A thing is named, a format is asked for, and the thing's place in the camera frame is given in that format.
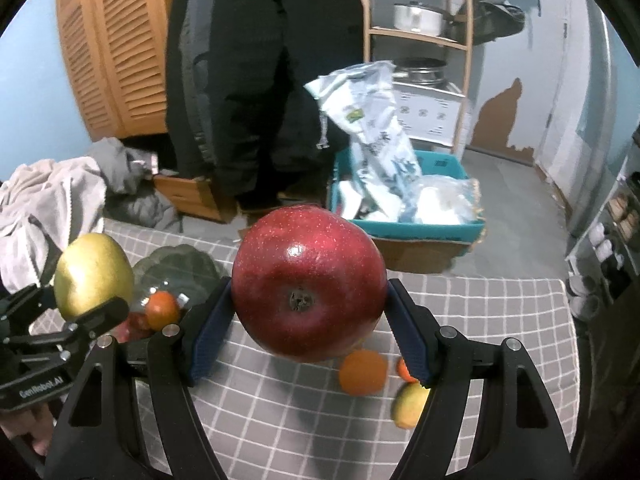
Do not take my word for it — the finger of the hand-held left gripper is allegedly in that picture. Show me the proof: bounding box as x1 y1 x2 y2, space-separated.
0 282 57 326
55 296 131 341

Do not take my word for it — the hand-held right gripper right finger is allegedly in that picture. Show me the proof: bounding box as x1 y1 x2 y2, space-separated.
385 279 573 480

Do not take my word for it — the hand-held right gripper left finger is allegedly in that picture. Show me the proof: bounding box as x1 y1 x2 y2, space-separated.
45 277 236 480

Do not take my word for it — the small orange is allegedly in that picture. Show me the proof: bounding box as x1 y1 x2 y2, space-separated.
396 357 418 385
146 291 181 332

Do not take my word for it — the red apple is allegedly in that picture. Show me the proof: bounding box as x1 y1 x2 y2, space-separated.
231 204 388 365
117 311 153 342

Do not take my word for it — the yellow pear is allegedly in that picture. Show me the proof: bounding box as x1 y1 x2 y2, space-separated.
391 382 432 430
53 233 135 321

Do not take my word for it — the large orange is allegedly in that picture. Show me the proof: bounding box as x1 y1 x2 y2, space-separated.
338 350 389 396

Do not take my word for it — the green glass bowl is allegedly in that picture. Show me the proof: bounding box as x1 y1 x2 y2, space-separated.
107 244 226 346

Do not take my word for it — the person's left hand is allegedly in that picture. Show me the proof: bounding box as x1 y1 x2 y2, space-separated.
0 400 58 456

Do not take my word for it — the cardboard box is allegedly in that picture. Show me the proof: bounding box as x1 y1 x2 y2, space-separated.
367 235 473 276

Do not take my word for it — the white blanket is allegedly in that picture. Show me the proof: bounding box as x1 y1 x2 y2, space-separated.
0 156 108 306

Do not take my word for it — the teal plastic crate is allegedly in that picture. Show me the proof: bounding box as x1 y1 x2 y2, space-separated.
327 149 487 243

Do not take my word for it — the grey checked tablecloth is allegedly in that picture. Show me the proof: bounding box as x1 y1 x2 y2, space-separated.
10 217 581 480

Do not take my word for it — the wooden drawer box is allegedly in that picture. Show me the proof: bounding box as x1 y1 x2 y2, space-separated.
152 172 238 223

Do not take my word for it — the clear plastic bag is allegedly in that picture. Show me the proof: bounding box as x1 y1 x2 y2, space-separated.
400 175 481 226

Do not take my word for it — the white rice bag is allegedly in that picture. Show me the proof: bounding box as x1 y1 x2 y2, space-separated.
305 60 423 223

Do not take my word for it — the dark green cloth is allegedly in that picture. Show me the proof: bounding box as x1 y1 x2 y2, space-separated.
570 305 640 480

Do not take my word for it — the white patterned basket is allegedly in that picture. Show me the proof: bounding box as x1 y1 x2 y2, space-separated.
392 82 466 148

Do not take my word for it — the white shoe rack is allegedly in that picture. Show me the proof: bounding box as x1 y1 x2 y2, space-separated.
565 150 640 321

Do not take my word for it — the black hanging coat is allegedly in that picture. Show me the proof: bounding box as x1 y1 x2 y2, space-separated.
165 0 366 211

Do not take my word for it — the steel steamer pot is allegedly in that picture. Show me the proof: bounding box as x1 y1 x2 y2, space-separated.
395 58 448 86

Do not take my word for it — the wooden louvred wardrobe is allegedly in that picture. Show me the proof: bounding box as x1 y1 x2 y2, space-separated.
55 0 188 141

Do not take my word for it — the pale blue door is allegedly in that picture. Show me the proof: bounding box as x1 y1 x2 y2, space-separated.
532 0 591 181

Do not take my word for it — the metal pipe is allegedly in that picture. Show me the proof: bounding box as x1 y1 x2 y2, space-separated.
567 0 626 241

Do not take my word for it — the wooden shelf rack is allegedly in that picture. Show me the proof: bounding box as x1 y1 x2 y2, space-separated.
361 0 473 156

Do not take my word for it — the steel cooking pot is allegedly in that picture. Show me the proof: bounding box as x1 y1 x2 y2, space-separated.
392 1 451 37

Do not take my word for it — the grey backpack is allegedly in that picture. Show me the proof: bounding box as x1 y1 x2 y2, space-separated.
450 0 526 46

